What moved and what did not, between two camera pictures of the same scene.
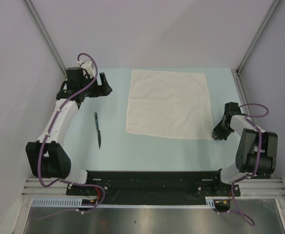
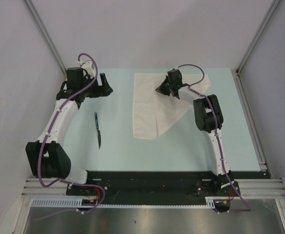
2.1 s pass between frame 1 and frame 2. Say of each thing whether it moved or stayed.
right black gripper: moved
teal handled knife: stayed
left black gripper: stayed
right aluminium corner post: stayed
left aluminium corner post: stayed
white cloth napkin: moved
